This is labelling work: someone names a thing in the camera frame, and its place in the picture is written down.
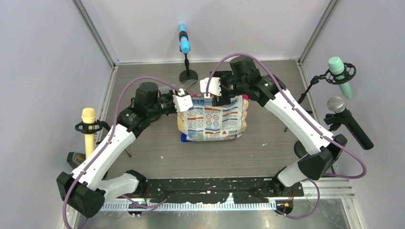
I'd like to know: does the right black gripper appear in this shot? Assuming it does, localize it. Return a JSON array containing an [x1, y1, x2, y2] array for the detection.
[[211, 70, 247, 106]]

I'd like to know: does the colourful pet food bag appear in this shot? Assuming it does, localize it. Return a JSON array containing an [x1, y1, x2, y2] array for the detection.
[[177, 93, 249, 142]]

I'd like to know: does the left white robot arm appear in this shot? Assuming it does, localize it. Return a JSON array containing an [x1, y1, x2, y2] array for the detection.
[[56, 82, 185, 218]]

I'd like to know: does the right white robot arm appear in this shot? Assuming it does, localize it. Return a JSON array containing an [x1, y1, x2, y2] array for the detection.
[[201, 53, 347, 196]]

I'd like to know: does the blue microphone on stand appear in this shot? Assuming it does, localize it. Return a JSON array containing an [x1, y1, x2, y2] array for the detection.
[[179, 23, 198, 85]]

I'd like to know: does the yellow microphone on tripod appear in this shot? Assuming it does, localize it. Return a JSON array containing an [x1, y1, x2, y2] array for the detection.
[[75, 107, 132, 159]]

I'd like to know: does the round black stand base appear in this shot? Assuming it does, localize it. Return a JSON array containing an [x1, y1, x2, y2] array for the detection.
[[294, 141, 307, 158]]

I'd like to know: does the black box device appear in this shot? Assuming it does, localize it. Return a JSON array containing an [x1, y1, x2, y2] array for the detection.
[[66, 152, 86, 169]]

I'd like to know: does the grey black handheld microphone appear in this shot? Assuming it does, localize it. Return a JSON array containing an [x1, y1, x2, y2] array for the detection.
[[324, 96, 374, 150]]

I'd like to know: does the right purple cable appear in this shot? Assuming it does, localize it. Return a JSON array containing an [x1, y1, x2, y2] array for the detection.
[[205, 52, 368, 220]]

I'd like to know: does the purple cable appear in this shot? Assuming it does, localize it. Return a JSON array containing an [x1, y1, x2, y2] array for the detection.
[[62, 75, 187, 229], [205, 52, 368, 220]]

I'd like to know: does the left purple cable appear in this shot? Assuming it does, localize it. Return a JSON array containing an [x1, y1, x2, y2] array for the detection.
[[62, 75, 187, 229]]

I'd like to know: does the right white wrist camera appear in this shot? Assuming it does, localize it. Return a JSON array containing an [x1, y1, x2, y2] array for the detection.
[[200, 77, 222, 98]]

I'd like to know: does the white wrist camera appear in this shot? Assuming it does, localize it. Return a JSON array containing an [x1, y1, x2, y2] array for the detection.
[[200, 77, 222, 98], [172, 88, 193, 112]]

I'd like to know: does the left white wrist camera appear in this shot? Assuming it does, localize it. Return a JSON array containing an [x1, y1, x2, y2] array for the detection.
[[172, 88, 193, 112]]

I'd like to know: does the green microphone with shock mount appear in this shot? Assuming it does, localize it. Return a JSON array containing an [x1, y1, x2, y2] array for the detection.
[[298, 56, 357, 104]]

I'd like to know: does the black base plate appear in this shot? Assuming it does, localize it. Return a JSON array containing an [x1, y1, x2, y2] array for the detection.
[[129, 177, 304, 204]]

